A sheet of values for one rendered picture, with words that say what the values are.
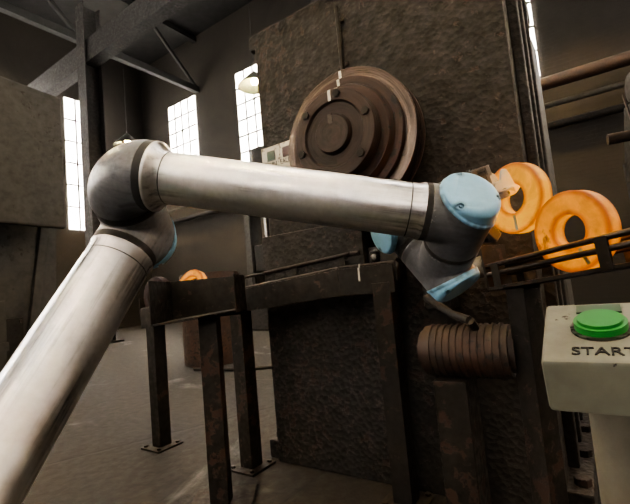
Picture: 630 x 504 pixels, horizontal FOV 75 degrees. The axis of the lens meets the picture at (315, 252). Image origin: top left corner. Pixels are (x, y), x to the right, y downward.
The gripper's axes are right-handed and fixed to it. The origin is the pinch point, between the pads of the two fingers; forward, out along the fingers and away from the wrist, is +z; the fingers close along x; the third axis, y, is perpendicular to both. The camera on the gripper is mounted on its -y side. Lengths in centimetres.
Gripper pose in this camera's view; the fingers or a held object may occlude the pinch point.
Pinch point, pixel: (515, 189)
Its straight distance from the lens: 103.3
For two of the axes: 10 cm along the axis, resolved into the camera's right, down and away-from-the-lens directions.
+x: -3.5, 1.1, 9.3
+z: 8.7, -3.3, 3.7
